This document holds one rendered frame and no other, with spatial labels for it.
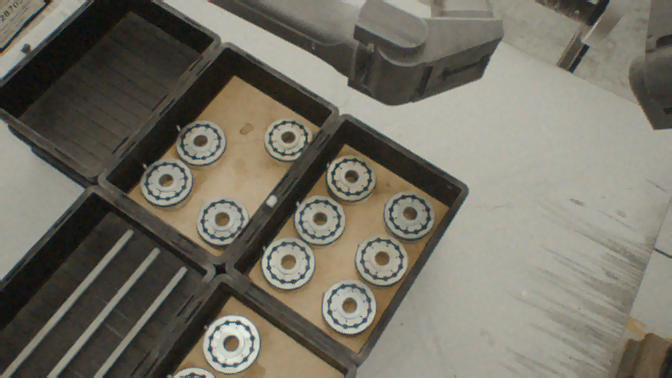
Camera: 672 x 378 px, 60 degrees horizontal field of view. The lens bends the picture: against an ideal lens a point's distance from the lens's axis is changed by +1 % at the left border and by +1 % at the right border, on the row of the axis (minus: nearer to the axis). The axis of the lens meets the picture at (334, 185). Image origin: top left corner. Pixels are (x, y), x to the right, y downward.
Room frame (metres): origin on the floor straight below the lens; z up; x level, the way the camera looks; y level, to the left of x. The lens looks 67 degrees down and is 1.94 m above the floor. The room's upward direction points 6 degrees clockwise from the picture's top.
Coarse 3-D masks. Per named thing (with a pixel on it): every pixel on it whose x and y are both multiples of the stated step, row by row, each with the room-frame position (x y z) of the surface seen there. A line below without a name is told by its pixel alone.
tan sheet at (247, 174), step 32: (224, 96) 0.65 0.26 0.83; (256, 96) 0.66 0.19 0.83; (224, 128) 0.57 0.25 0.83; (256, 128) 0.58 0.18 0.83; (224, 160) 0.50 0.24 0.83; (256, 160) 0.50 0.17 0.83; (224, 192) 0.42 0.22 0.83; (256, 192) 0.43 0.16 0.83; (192, 224) 0.35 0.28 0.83; (224, 224) 0.35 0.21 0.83
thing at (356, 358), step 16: (336, 128) 0.55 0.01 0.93; (368, 128) 0.56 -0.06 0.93; (320, 144) 0.51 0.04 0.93; (400, 144) 0.53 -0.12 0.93; (416, 160) 0.50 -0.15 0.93; (448, 176) 0.47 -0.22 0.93; (288, 192) 0.40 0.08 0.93; (464, 192) 0.44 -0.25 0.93; (272, 208) 0.36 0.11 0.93; (256, 224) 0.33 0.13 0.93; (448, 224) 0.37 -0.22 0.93; (432, 240) 0.34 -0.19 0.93; (240, 256) 0.27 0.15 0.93; (416, 272) 0.27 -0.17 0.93; (256, 288) 0.21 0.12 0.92; (272, 304) 0.19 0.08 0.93; (400, 304) 0.21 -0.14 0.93; (304, 320) 0.17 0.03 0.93; (384, 320) 0.18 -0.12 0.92; (320, 336) 0.14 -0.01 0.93; (352, 352) 0.12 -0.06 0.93; (368, 352) 0.13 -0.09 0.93
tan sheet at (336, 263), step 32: (320, 192) 0.45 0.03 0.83; (384, 192) 0.46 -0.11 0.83; (416, 192) 0.47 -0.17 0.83; (288, 224) 0.37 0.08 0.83; (320, 224) 0.38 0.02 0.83; (352, 224) 0.39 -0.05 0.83; (320, 256) 0.31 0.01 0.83; (352, 256) 0.32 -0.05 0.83; (416, 256) 0.33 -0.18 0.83; (320, 288) 0.25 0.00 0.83; (320, 320) 0.19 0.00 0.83
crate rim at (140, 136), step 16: (224, 48) 0.71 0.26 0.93; (240, 48) 0.71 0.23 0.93; (208, 64) 0.66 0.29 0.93; (256, 64) 0.68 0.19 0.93; (192, 80) 0.62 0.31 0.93; (288, 80) 0.65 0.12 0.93; (176, 96) 0.58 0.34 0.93; (320, 96) 0.62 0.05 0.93; (160, 112) 0.54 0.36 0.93; (336, 112) 0.58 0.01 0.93; (144, 128) 0.50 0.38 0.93; (320, 128) 0.54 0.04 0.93; (128, 144) 0.46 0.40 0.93; (304, 160) 0.47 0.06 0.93; (288, 176) 0.43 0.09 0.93; (112, 192) 0.36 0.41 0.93; (272, 192) 0.40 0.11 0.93; (144, 208) 0.34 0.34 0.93; (160, 224) 0.31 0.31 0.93; (192, 240) 0.29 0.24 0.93; (240, 240) 0.30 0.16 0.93; (208, 256) 0.26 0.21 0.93; (224, 256) 0.26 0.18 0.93
